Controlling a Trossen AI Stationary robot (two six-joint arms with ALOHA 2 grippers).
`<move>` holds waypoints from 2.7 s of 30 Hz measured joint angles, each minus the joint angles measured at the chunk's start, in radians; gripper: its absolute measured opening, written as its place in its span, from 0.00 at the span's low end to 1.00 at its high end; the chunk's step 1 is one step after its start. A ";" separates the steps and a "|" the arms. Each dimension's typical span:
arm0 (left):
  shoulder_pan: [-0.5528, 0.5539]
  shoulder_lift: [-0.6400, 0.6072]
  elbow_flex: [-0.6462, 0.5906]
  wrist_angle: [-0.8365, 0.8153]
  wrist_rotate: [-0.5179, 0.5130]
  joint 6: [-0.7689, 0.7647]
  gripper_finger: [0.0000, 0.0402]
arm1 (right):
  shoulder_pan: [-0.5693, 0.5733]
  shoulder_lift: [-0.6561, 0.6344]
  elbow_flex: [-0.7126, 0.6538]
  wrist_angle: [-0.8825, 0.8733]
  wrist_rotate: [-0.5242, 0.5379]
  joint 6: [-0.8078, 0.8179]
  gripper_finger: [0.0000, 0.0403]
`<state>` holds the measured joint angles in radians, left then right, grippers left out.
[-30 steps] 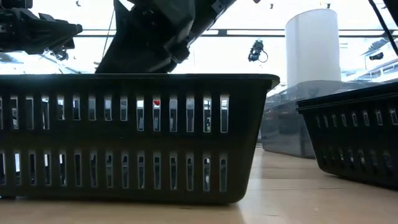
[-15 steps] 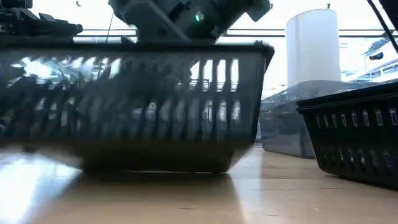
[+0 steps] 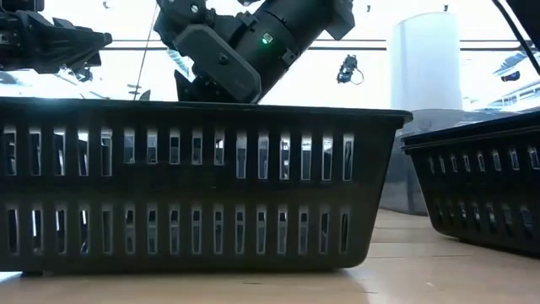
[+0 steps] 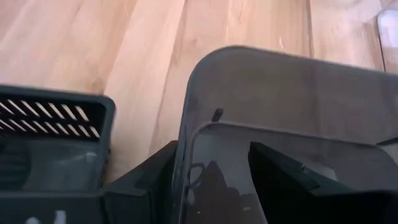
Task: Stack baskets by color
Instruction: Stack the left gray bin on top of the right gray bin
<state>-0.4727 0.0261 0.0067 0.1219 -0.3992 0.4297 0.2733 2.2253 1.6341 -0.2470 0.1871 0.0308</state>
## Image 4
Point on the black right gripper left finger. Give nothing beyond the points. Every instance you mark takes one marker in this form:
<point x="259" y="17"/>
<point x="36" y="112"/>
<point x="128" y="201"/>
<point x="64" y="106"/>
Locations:
<point x="146" y="193"/>

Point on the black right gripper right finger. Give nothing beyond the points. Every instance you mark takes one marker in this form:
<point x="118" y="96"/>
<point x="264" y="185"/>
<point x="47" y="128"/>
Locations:
<point x="295" y="199"/>

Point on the grey solid plastic basket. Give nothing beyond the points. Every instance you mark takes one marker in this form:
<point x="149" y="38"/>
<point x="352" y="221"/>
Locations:
<point x="280" y="93"/>

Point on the large black slotted plastic basket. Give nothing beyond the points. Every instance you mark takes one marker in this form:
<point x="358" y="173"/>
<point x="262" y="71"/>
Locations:
<point x="62" y="161"/>

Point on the white translucent object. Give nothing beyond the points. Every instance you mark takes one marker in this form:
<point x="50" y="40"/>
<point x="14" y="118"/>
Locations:
<point x="389" y="34"/>

